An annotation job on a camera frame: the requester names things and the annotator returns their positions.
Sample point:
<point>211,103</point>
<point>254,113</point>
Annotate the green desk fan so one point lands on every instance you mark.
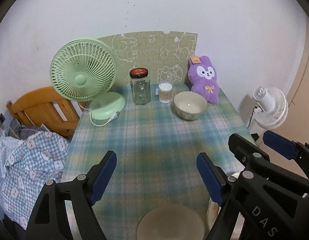
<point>84,70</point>

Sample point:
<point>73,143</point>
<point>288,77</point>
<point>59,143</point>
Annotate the green patterned mat board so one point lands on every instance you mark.
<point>164,55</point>

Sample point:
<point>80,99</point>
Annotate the plaid green tablecloth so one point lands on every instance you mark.
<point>156,159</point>

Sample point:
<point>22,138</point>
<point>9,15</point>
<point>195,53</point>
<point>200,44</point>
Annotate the purple plush bunny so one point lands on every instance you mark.
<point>203,78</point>

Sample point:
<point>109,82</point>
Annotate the scalloped yellow flower plate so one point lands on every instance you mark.
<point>213,210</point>

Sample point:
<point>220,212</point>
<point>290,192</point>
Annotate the beige door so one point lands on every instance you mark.
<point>296,125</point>

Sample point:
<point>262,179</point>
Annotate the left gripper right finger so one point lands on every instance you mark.
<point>223,190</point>

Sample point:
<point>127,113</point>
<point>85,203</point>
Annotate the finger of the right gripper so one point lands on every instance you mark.
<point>258,161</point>
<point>291,150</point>

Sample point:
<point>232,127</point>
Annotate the glass jar black lid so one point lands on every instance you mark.
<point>140,86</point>

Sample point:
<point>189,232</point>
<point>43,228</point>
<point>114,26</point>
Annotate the ceramic bowl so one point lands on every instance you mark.
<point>189,105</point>
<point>171,221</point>

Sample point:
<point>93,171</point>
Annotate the white standing fan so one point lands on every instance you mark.
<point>271,109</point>

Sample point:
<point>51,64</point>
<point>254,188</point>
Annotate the cotton swab container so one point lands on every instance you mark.
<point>165,92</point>

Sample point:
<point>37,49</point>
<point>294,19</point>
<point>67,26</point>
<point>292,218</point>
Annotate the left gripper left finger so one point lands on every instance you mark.
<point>49,218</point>

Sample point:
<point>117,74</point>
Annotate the blue checked bear blanket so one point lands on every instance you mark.
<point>29,156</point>

